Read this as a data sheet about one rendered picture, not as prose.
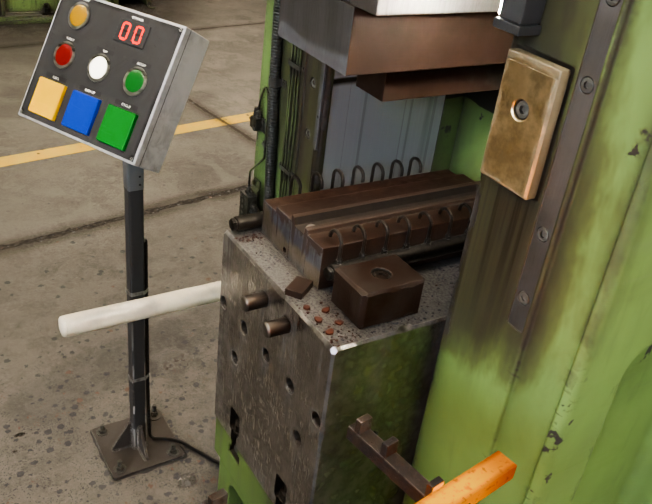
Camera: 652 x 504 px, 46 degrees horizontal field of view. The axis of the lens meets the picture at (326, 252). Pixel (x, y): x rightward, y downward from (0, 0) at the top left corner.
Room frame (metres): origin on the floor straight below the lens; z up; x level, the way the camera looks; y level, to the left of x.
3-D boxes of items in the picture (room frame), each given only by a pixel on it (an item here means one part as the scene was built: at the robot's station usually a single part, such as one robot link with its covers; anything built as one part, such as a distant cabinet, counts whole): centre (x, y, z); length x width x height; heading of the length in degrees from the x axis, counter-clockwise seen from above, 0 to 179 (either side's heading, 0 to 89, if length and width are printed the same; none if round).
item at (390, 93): (1.23, -0.16, 1.24); 0.30 x 0.07 x 0.06; 125
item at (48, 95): (1.46, 0.60, 1.01); 0.07 x 0.05 x 0.07; 60
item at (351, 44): (1.23, -0.11, 1.32); 0.42 x 0.20 x 0.10; 125
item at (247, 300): (1.04, 0.11, 0.87); 0.04 x 0.03 x 0.03; 125
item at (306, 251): (1.23, -0.11, 0.96); 0.42 x 0.20 x 0.09; 125
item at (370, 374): (1.19, -0.15, 0.69); 0.56 x 0.38 x 0.45; 125
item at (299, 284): (1.02, 0.04, 0.92); 0.04 x 0.03 x 0.01; 161
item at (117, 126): (1.36, 0.43, 1.01); 0.07 x 0.05 x 0.07; 60
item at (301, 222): (1.21, -0.12, 0.99); 0.42 x 0.05 x 0.01; 125
